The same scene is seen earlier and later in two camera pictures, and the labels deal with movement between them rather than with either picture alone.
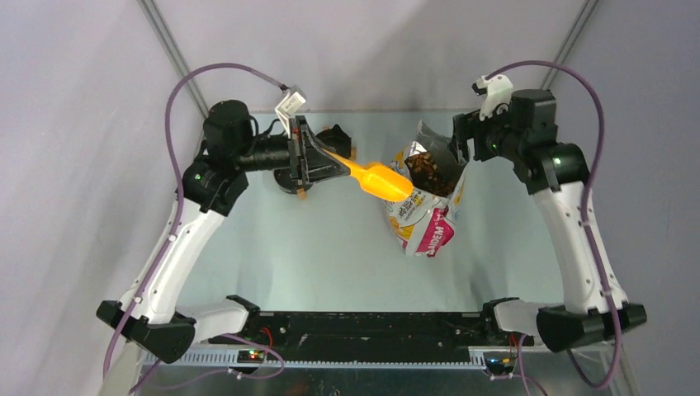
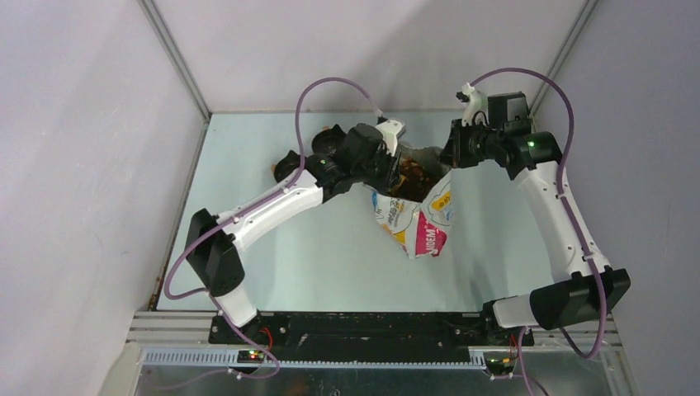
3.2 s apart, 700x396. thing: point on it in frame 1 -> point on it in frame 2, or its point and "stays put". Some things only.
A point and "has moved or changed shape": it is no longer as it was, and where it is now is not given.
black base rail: (372, 337) stays put
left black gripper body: (295, 157) -> (381, 171)
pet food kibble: (432, 173) -> (416, 181)
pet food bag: (424, 221) has moved or changed shape
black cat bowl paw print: (336, 139) stays put
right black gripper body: (491, 137) stays put
